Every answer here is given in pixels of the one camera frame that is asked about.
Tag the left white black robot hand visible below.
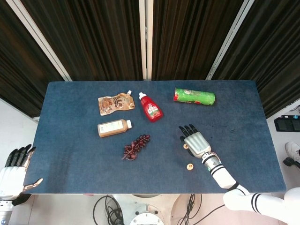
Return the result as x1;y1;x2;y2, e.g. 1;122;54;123
0;144;44;200

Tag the black coiled cable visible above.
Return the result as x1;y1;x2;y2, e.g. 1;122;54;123
93;194;124;225

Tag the white divider frame post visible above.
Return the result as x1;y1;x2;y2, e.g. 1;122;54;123
139;0;153;82
6;0;72;82
205;0;253;81

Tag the blue velvet table cloth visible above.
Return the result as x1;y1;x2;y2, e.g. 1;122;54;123
23;80;287;195

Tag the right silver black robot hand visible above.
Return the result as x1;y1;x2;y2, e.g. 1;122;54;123
179;123;212;159

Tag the purple plastic grape bunch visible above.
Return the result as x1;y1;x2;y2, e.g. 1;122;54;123
121;134;151;161

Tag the orange juice bottle white cap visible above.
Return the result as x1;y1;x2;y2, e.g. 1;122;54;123
97;119;133;138

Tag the green chip can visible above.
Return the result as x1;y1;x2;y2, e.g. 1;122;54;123
173;87;216;106

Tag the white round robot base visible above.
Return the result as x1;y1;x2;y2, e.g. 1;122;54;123
113;194;180;225

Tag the red ketchup bottle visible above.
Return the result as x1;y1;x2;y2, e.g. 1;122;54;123
138;91;164;123

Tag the black hanging cable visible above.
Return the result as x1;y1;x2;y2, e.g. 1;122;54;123
179;193;203;225

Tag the brown spouted drink pouch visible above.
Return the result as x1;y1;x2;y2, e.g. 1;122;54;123
97;90;136;117

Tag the black chair caster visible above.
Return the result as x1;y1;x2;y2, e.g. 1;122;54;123
283;157;300;168

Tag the black electronic device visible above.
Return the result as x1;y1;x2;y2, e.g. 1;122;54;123
273;114;300;133

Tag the dark brown pleated curtain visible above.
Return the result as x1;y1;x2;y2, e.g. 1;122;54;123
212;0;300;119
0;0;66;118
21;0;143;82
151;0;244;82

